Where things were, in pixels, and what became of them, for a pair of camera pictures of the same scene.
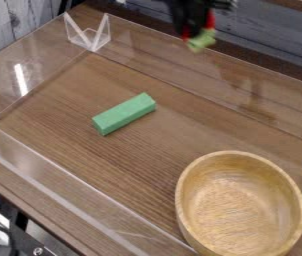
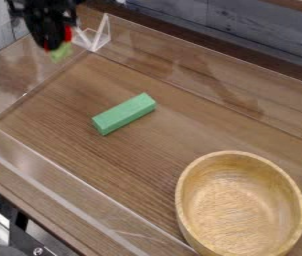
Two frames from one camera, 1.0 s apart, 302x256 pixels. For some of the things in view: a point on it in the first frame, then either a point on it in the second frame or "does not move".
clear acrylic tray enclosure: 97,108 does not move
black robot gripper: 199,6 -> 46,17
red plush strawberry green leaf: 206,38 -> 62,51
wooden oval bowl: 239,206 does not move
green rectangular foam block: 125,113 does not move
